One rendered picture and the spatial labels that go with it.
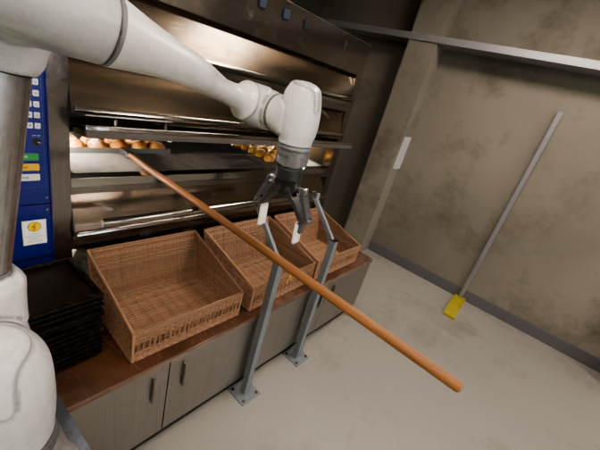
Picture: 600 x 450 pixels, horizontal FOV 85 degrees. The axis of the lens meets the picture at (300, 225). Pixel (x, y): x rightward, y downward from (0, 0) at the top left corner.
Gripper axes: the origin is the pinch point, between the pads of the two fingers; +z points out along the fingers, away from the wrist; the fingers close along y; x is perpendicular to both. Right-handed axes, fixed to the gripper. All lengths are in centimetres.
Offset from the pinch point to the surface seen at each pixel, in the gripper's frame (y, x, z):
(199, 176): -85, 38, 18
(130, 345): -43, -23, 66
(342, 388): 12, 89, 139
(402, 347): 44.3, 4.1, 16.3
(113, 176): -89, -4, 14
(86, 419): -38, -42, 84
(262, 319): -27, 39, 77
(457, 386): 59, 3, 17
